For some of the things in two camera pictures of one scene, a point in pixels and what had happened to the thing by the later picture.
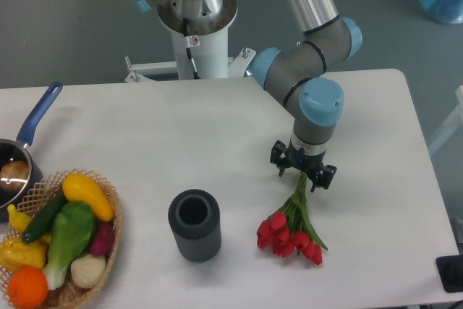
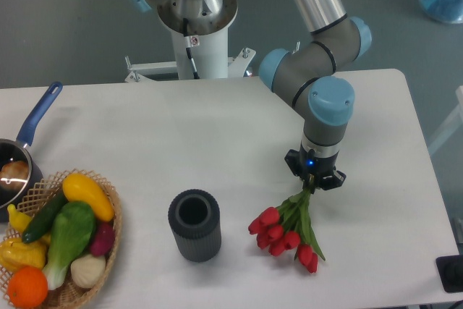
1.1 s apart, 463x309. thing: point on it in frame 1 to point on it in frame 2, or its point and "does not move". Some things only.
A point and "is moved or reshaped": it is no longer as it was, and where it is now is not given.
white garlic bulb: [88, 271] does not move
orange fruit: [27, 287] does not move
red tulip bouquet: [291, 229] is moved or reshaped
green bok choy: [71, 233] does not move
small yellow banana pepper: [19, 221] does not move
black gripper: [282, 156] to [311, 164]
